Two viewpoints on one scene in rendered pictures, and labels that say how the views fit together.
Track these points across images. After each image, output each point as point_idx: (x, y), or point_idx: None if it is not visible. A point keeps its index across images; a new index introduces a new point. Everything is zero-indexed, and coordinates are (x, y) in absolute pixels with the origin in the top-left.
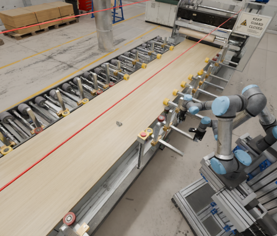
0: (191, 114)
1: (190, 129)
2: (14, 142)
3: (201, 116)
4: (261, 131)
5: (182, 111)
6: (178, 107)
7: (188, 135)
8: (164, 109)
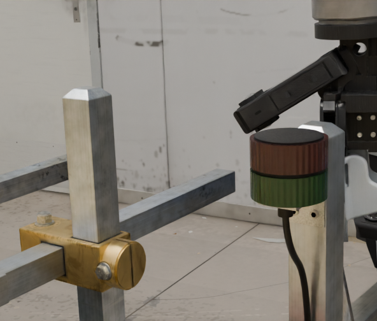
0: (169, 215)
1: None
2: None
3: (207, 176)
4: (18, 314)
5: None
6: (104, 227)
7: None
8: (305, 155)
